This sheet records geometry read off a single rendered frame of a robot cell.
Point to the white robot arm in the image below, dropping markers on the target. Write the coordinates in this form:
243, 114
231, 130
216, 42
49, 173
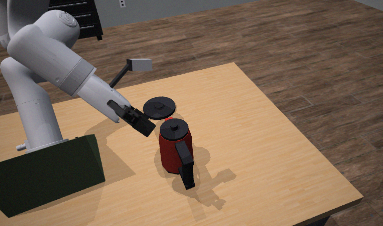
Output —
39, 43

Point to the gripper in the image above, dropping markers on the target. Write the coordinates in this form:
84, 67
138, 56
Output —
105, 99

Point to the black round disk with center stud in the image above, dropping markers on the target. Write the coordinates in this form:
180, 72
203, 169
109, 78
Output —
159, 108

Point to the dark red kettle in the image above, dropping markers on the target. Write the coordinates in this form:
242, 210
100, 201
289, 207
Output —
175, 142

